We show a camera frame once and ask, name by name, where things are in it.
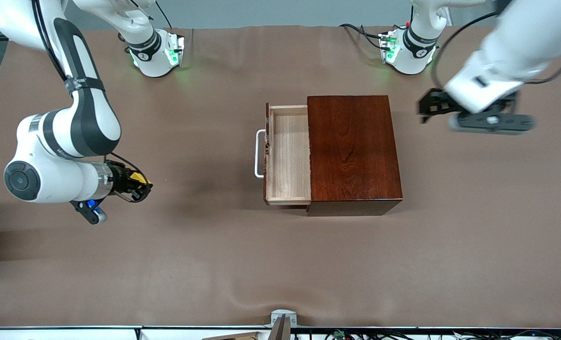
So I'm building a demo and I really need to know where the light wood drawer white handle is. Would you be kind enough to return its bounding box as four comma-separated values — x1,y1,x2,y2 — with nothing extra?
255,103,313,207

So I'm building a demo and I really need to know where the dark brown wooden cabinet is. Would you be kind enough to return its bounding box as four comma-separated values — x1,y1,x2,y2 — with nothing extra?
307,95,403,217

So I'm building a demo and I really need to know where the large table cover mat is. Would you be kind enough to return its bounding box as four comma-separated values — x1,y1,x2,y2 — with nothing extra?
0,25,561,329

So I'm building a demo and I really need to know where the brown cardboard piece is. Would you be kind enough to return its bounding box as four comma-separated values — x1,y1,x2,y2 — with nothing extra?
202,332,262,340

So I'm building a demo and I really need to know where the black left arm base cable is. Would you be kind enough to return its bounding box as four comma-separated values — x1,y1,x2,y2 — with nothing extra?
339,23,394,51

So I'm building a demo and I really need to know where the black arm base cable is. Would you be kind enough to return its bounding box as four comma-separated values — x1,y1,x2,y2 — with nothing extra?
154,0,174,30
339,23,394,51

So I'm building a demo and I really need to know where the black right arm base cable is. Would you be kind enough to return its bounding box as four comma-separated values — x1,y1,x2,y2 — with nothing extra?
154,0,174,30

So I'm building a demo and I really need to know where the grey metal clamp bracket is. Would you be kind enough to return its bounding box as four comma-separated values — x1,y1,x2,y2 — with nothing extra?
267,309,298,340

